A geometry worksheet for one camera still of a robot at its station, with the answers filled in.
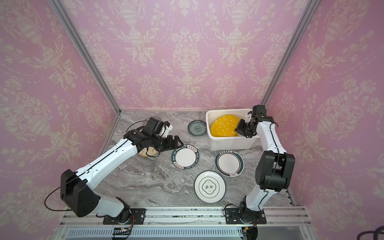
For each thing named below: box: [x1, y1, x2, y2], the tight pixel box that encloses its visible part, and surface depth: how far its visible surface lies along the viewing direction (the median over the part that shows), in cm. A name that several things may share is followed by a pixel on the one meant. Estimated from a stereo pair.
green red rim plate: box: [214, 149, 245, 178], surface depth 95 cm
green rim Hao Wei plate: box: [171, 144, 200, 170], surface depth 96 cm
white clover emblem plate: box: [194, 170, 227, 204], surface depth 85 cm
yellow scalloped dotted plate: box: [210, 114, 240, 137], surface depth 97 cm
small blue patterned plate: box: [187, 120, 208, 136], surface depth 112 cm
